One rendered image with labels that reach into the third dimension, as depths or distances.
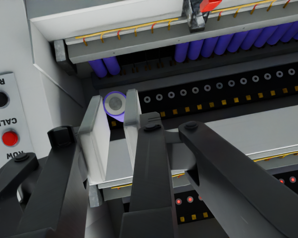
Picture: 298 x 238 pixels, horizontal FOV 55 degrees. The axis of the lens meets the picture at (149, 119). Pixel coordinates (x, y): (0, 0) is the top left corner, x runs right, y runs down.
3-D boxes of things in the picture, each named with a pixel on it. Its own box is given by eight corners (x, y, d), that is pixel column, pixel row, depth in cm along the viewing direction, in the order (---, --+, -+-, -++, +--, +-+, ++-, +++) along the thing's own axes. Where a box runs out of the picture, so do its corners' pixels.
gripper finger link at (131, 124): (122, 124, 14) (137, 121, 14) (126, 89, 20) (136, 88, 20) (134, 178, 15) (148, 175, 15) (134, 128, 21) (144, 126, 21)
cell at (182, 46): (172, 52, 44) (175, 32, 38) (184, 50, 44) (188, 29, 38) (175, 63, 44) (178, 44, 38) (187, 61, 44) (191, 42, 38)
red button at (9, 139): (-1, 133, 31) (3, 147, 31) (14, 130, 31) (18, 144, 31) (4, 131, 32) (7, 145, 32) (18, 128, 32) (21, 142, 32)
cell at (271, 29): (250, 38, 44) (266, 14, 38) (262, 35, 44) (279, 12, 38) (253, 48, 44) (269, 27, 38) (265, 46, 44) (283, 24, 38)
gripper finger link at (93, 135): (105, 183, 15) (91, 186, 15) (110, 132, 21) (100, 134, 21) (91, 130, 14) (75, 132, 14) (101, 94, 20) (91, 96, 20)
